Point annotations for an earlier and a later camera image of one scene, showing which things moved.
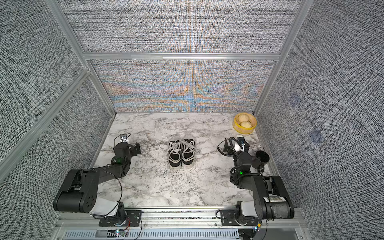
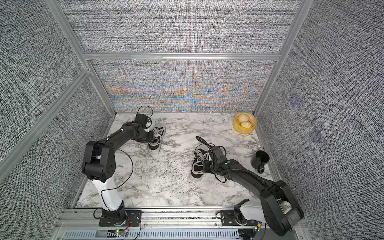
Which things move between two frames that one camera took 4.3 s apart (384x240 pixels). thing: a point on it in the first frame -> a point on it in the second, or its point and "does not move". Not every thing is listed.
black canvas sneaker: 188,153 -> 202,154
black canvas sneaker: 175,154 -> 158,132
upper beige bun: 243,117 does not move
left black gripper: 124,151 -> 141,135
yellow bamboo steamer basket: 244,123 does not move
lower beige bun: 246,124 does not move
